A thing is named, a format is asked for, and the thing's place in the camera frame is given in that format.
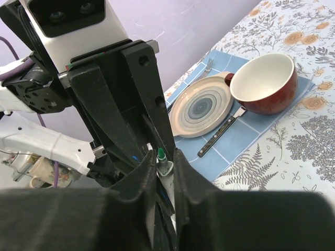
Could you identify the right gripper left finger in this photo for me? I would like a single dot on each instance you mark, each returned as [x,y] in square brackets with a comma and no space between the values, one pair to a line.
[118,218]

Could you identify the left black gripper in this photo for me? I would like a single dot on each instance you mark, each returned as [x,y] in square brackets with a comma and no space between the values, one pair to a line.
[118,93]

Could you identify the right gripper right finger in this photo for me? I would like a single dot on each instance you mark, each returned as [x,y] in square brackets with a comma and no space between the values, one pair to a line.
[208,218]

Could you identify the white pen green tip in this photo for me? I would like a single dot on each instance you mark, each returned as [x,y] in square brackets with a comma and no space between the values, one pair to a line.
[166,183]

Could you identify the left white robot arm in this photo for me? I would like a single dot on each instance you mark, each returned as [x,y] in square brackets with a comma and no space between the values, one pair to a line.
[26,85]

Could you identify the floral ceramic mug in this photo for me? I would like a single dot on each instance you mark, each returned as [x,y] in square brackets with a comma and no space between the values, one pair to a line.
[44,170]

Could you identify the beige ringed plate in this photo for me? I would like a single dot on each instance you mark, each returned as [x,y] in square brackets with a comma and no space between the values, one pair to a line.
[201,107]

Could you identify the silver fork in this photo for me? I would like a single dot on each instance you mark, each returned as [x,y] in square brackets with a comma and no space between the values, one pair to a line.
[208,67]

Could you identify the blue checked placemat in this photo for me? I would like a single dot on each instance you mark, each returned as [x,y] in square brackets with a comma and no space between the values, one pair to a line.
[240,136]

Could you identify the floral tablecloth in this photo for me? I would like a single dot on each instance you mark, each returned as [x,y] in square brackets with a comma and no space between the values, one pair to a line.
[297,153]

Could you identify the white and red mug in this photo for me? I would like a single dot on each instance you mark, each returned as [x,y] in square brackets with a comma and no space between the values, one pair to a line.
[266,85]

